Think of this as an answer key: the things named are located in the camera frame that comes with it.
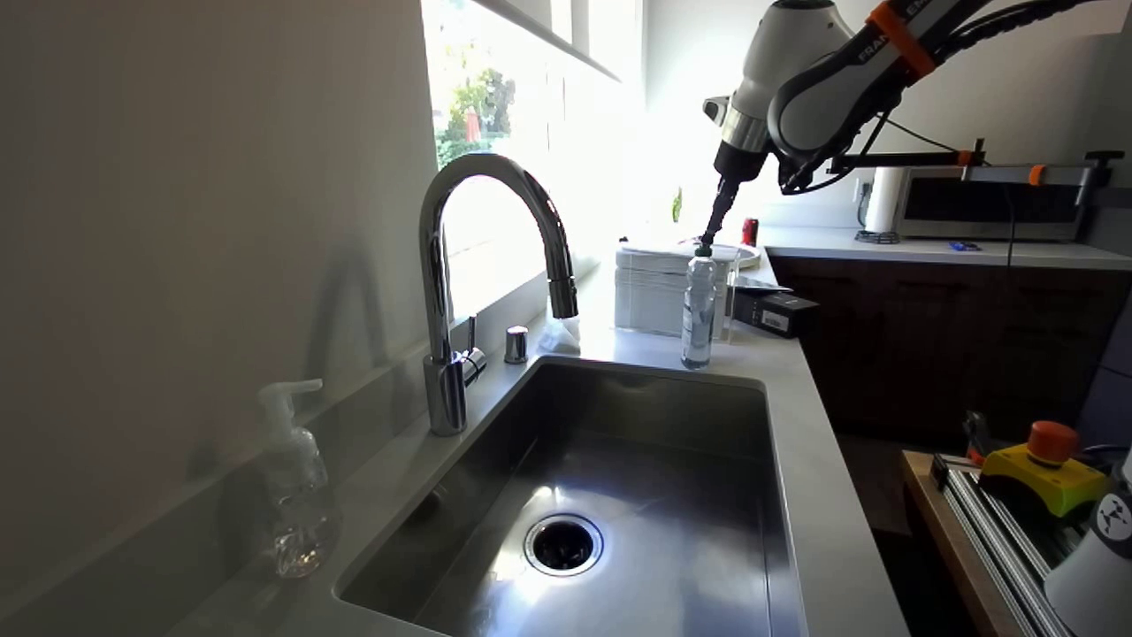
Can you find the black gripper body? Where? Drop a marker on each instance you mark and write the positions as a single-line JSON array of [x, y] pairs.
[[746, 145]]

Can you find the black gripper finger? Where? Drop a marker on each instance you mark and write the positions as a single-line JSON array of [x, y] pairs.
[[715, 237], [701, 234]]

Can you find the clear bottle with green cap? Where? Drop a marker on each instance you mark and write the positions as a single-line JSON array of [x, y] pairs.
[[698, 313]]

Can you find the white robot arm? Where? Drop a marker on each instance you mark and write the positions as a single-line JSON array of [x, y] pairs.
[[807, 81]]

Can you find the white folded cloth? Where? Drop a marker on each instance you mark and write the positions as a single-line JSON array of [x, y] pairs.
[[652, 285]]

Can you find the black box with label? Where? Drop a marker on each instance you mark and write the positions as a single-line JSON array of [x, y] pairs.
[[775, 313]]

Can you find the white paper towel roll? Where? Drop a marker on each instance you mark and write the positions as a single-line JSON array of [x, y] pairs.
[[885, 193]]

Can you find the chrome countertop button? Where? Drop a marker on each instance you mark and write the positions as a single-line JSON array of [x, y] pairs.
[[514, 343]]

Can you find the silver toaster oven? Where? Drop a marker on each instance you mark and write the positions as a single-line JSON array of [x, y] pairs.
[[992, 204]]

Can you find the stainless steel sink basin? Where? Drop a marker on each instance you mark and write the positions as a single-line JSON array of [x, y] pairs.
[[598, 499]]

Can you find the chrome kitchen faucet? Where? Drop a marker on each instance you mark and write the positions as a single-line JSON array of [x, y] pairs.
[[484, 232]]

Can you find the yellow emergency stop box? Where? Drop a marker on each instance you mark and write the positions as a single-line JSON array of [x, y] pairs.
[[1050, 469]]

